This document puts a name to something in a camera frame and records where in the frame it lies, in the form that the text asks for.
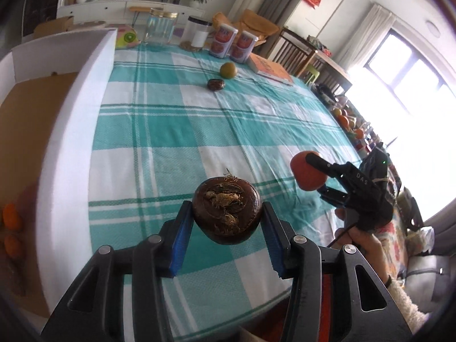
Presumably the white cardboard box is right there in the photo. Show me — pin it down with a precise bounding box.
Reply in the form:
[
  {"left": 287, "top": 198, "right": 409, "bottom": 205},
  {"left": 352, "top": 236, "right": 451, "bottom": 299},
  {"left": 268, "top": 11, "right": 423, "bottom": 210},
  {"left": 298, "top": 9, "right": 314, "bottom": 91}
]
[{"left": 0, "top": 27, "right": 118, "bottom": 320}]

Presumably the wooden chair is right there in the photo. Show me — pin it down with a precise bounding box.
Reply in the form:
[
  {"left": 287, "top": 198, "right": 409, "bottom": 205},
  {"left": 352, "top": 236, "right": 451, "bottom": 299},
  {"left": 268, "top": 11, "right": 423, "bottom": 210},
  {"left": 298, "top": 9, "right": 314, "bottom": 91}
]
[{"left": 267, "top": 28, "right": 352, "bottom": 87}]

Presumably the yellow cushion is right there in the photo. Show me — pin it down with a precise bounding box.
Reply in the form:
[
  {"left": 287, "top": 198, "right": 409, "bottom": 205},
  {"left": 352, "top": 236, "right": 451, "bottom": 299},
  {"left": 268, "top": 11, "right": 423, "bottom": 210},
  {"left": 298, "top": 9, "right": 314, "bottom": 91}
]
[{"left": 212, "top": 9, "right": 280, "bottom": 47}]

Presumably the black cable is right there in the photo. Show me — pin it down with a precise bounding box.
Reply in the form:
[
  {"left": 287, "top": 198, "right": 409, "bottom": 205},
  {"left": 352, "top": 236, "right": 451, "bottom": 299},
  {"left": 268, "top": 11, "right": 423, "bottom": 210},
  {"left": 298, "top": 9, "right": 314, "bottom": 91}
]
[{"left": 325, "top": 220, "right": 357, "bottom": 249}]

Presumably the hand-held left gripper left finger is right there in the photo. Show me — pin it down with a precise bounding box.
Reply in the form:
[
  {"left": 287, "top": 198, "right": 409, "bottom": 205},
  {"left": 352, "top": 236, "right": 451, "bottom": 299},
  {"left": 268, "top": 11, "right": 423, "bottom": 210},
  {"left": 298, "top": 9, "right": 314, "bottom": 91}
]
[{"left": 41, "top": 200, "right": 195, "bottom": 342}]

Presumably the wooden side table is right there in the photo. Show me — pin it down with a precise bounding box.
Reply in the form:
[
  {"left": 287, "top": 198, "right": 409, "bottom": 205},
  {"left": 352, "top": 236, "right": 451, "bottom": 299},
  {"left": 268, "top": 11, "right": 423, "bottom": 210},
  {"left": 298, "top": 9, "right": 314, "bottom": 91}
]
[{"left": 129, "top": 6, "right": 162, "bottom": 26}]

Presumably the large bright window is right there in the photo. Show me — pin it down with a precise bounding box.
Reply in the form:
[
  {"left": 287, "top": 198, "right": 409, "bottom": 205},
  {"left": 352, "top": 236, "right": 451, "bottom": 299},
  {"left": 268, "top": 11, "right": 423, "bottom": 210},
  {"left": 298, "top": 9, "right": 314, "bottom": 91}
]
[{"left": 347, "top": 28, "right": 456, "bottom": 222}]

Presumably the green plastic stool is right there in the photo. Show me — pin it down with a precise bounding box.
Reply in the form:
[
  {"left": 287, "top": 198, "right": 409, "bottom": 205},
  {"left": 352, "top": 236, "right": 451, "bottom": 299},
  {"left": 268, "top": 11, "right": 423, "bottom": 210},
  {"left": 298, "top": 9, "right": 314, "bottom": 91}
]
[{"left": 302, "top": 63, "right": 321, "bottom": 85}]

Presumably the plastic jar with black lid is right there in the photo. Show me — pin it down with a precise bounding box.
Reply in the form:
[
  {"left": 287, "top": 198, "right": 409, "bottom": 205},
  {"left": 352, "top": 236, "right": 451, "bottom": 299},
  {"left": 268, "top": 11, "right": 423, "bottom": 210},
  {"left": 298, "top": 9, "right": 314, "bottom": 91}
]
[{"left": 180, "top": 15, "right": 213, "bottom": 51}]

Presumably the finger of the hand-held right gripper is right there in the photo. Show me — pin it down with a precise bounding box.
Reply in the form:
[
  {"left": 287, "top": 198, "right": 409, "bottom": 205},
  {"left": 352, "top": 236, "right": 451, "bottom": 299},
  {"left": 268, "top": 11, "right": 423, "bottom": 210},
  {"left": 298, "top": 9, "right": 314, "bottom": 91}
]
[
  {"left": 317, "top": 183, "right": 352, "bottom": 209},
  {"left": 305, "top": 152, "right": 357, "bottom": 182}
]

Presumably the white low cabinet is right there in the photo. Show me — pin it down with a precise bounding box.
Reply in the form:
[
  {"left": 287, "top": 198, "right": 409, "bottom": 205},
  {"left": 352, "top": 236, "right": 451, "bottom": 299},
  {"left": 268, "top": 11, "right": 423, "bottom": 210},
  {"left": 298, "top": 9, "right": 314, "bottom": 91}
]
[{"left": 56, "top": 0, "right": 229, "bottom": 26}]

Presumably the orange tangerine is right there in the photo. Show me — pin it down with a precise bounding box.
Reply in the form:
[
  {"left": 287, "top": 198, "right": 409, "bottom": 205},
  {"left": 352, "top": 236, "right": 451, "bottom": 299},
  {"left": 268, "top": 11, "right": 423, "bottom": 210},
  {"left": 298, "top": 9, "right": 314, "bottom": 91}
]
[
  {"left": 2, "top": 203, "right": 23, "bottom": 231},
  {"left": 289, "top": 150, "right": 329, "bottom": 192},
  {"left": 4, "top": 234, "right": 23, "bottom": 259}
]

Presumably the large brown water chestnut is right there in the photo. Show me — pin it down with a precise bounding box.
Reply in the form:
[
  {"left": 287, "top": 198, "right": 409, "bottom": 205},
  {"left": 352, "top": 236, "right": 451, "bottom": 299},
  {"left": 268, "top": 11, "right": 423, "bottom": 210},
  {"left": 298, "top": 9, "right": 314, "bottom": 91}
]
[{"left": 192, "top": 168, "right": 263, "bottom": 246}]

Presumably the red label tin can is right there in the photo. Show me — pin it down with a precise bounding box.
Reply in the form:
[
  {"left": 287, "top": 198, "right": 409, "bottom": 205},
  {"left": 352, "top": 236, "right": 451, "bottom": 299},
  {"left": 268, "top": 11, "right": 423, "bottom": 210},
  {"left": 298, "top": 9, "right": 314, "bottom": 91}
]
[
  {"left": 229, "top": 29, "right": 258, "bottom": 63},
  {"left": 208, "top": 24, "right": 239, "bottom": 59}
]

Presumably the brown cardboard box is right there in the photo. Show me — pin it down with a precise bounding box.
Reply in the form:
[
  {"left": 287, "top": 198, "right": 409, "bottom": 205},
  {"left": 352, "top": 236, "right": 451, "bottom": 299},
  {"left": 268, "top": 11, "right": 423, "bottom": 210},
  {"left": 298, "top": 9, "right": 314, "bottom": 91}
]
[{"left": 33, "top": 16, "right": 76, "bottom": 38}]

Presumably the white sheer curtain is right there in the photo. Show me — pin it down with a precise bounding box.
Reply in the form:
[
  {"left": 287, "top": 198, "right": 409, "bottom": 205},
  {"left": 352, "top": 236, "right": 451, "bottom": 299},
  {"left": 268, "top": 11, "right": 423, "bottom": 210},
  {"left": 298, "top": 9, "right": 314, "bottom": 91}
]
[{"left": 341, "top": 3, "right": 397, "bottom": 69}]

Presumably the teal checked tablecloth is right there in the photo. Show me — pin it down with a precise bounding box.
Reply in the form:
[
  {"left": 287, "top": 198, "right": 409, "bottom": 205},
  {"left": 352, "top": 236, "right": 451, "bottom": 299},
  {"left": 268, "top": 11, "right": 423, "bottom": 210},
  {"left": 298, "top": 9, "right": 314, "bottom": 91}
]
[{"left": 87, "top": 40, "right": 365, "bottom": 333}]

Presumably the orange cover book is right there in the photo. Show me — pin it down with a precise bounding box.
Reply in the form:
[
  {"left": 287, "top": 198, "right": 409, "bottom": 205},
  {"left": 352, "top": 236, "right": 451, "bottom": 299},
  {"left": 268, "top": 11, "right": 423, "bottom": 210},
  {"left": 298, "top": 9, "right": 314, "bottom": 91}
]
[{"left": 247, "top": 54, "right": 296, "bottom": 86}]

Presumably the kiwi print bag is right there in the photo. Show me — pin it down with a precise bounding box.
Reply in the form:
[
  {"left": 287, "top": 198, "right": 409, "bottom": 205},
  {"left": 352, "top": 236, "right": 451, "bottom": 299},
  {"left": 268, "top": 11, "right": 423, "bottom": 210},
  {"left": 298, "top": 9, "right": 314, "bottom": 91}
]
[{"left": 114, "top": 25, "right": 140, "bottom": 50}]

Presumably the person's right hand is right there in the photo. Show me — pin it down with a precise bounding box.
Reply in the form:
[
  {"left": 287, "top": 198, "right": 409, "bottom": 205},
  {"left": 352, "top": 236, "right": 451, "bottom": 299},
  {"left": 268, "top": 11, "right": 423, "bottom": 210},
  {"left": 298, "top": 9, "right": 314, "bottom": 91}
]
[{"left": 334, "top": 208, "right": 390, "bottom": 286}]

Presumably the grey sofa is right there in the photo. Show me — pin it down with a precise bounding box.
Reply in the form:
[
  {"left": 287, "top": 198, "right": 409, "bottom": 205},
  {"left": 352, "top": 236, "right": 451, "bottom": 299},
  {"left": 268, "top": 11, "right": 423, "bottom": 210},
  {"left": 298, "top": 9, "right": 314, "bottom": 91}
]
[{"left": 402, "top": 256, "right": 456, "bottom": 315}]

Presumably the glass jar with gold lid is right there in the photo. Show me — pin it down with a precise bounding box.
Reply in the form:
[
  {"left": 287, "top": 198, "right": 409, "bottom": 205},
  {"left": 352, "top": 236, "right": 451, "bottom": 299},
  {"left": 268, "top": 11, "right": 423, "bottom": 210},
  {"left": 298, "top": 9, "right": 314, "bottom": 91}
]
[{"left": 143, "top": 7, "right": 179, "bottom": 45}]

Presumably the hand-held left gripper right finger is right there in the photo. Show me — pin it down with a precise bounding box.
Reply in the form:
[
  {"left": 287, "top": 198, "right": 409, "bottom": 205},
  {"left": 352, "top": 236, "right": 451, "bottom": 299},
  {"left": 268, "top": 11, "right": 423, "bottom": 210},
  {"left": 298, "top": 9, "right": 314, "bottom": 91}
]
[{"left": 262, "top": 201, "right": 414, "bottom": 342}]

